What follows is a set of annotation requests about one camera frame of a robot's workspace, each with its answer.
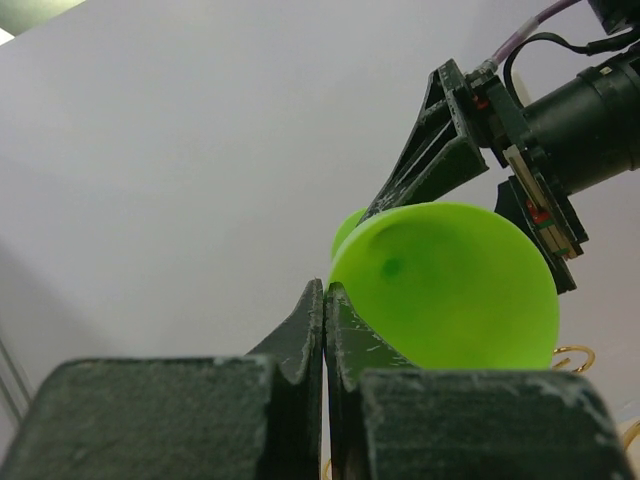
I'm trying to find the gold wire wine glass rack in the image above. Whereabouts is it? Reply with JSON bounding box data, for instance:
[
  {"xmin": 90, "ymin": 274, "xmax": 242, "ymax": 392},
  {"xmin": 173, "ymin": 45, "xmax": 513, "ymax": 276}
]
[{"xmin": 322, "ymin": 344, "xmax": 640, "ymax": 480}]

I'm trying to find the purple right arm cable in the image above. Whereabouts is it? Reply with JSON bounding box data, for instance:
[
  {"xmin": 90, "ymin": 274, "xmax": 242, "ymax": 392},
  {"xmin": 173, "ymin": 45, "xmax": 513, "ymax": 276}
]
[{"xmin": 479, "ymin": 0, "xmax": 584, "ymax": 71}]

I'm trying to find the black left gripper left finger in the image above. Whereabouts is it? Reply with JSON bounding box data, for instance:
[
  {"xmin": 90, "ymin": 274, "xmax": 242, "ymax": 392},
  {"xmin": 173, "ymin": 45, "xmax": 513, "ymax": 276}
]
[{"xmin": 1, "ymin": 279, "xmax": 324, "ymax": 479}]

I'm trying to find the green wine glass hung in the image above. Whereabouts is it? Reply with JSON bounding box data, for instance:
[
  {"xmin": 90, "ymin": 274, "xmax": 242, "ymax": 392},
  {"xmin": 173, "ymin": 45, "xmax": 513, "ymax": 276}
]
[{"xmin": 329, "ymin": 202, "xmax": 560, "ymax": 369}]

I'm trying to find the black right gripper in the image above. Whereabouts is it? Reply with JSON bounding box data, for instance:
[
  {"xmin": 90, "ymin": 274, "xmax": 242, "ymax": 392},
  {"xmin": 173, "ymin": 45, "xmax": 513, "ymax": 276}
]
[{"xmin": 360, "ymin": 52, "xmax": 639, "ymax": 293}]

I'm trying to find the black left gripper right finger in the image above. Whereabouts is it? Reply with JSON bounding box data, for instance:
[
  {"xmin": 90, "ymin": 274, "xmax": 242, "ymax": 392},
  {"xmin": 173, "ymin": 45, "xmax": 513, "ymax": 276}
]
[{"xmin": 324, "ymin": 283, "xmax": 639, "ymax": 479}]

